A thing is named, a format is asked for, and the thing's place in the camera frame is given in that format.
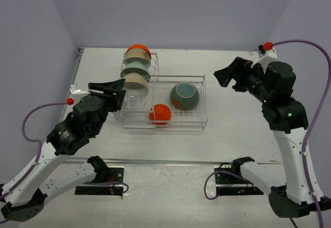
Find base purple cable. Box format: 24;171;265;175
85;181;129;194
204;171;254;201

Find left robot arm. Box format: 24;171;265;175
1;79;129;223

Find large teal ceramic bowl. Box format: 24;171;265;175
170;82;200;111

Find mint green bowl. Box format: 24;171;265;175
121;61;151;82

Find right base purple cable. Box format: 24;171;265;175
204;171;254;201

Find large orange bowl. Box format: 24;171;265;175
127;44;152;57

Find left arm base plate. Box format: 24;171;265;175
74;166;128;197

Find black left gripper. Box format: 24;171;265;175
89;79;127;134

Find floral beige bowl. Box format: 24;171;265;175
124;48;151;66

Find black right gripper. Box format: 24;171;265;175
215;56;274;103

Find white wire dish rack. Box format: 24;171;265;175
114;52;208;132

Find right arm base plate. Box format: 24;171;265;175
215;173;264;196

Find plain beige bowl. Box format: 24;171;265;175
121;72;148;98

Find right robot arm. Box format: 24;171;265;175
214;57;330;218

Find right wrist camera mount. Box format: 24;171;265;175
251;42;277;68

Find small orange bowl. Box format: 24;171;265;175
149;104;172;125

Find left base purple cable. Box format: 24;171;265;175
85;181;129;194

